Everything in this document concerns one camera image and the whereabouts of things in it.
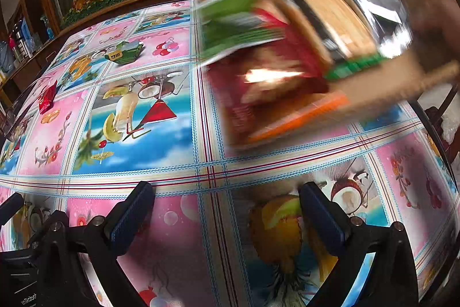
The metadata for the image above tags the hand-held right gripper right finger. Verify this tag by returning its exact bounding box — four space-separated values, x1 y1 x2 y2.
298 181 419 307

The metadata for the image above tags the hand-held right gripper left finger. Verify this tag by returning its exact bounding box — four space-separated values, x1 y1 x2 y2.
27 181 156 307

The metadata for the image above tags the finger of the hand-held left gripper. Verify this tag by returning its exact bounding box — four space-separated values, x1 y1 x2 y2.
0 192 23 218

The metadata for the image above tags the dark red snack packet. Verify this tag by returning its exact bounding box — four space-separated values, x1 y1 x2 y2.
208 1 331 149

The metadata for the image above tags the brown cardboard box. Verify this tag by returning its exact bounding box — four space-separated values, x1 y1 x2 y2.
192 0 460 153

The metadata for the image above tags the green pea snack packet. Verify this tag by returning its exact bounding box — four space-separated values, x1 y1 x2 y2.
196 0 288 66

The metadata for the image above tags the orange wafer pack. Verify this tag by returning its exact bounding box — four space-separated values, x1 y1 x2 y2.
248 93 351 146

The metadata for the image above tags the small red candy packet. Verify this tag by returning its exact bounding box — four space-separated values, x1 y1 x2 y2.
38 80 59 114

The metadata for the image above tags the blue water jug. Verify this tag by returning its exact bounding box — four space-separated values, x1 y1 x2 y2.
0 41 15 74

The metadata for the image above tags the dark thermos flask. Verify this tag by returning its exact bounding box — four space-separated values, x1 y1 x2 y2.
9 24 26 59

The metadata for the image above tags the blue box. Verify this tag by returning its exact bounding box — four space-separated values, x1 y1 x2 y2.
22 19 36 47

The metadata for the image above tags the blue spray bottle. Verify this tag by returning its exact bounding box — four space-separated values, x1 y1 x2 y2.
40 16 54 39

